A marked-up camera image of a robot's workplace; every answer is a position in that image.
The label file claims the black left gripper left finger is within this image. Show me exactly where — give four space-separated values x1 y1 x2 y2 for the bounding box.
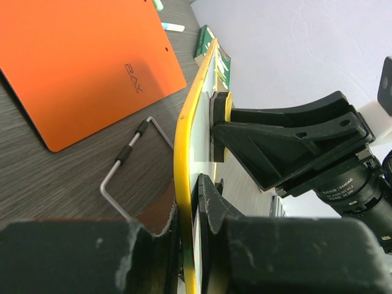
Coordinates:
1 206 179 293

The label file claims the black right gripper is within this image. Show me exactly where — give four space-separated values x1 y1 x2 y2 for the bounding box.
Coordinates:
213 91 391 254

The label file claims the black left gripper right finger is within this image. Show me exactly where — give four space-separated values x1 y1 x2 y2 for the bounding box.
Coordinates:
197 174 391 293

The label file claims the yellow bone-shaped eraser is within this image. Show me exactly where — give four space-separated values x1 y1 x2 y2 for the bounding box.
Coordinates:
209 92 233 163

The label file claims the yellow-framed whiteboard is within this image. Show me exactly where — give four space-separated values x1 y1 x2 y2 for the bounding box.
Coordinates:
173 39 218 293

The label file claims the black whiteboard stand foot right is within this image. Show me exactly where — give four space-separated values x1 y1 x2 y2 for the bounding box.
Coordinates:
214 178 224 195

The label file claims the green cover book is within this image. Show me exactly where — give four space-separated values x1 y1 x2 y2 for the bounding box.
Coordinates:
194 24 232 91

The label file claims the white blue-capped marker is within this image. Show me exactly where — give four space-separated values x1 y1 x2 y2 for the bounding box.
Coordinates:
161 22 185 32

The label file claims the orange clipboard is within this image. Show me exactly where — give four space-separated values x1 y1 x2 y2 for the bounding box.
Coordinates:
1 1 187 152

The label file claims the green highlighter marker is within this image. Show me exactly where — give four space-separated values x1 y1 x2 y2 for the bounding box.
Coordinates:
153 0 164 12

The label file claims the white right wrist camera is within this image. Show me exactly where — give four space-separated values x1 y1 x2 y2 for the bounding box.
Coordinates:
358 56 391 146

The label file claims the metal wire whiteboard stand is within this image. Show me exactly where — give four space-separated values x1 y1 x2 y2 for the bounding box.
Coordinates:
99 116 173 220

